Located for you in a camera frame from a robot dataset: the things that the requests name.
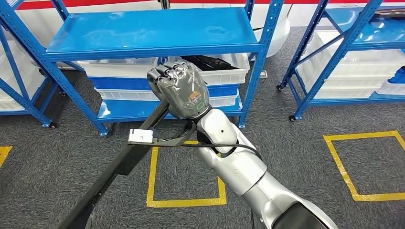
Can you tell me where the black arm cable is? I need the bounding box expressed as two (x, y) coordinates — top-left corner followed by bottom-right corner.
(155, 138), (263, 160)

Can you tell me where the blue plastic bin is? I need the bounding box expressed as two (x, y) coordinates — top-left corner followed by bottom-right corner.
(205, 83), (240, 98)
(387, 67), (405, 84)
(88, 76), (155, 92)

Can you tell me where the yellow floor tape square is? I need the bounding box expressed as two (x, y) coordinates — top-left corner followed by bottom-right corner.
(322, 130), (405, 202)
(0, 146), (12, 168)
(146, 140), (227, 208)

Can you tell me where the blue metal shelf rack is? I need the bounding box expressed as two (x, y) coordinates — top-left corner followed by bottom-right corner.
(0, 23), (59, 129)
(0, 0), (286, 137)
(276, 0), (405, 122)

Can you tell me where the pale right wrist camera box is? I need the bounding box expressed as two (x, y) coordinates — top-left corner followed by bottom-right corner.
(128, 128), (155, 144)

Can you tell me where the long black plastic part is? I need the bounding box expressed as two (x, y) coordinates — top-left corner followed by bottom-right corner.
(57, 99), (171, 229)

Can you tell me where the red barrier belt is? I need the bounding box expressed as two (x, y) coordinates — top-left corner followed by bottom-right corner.
(16, 0), (162, 10)
(171, 0), (405, 4)

